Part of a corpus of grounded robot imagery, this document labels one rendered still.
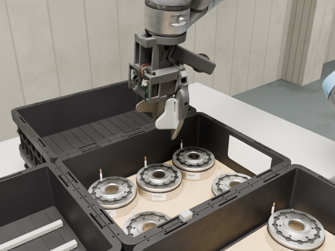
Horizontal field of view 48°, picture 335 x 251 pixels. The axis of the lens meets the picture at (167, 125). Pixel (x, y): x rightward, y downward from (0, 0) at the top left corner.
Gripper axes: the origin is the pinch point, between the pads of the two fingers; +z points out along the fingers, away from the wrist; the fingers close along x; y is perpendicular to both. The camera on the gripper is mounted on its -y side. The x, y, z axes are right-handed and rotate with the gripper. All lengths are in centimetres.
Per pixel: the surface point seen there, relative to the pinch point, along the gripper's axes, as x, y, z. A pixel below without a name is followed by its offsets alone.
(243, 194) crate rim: 19.1, -3.5, 4.9
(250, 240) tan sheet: 22.4, -4.5, 14.6
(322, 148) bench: 1, -66, 30
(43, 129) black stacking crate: -39.1, 12.9, 19.6
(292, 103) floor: -111, -221, 113
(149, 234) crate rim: 17.7, 15.6, 5.2
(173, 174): 0.2, -2.8, 14.0
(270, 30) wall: -161, -234, 67
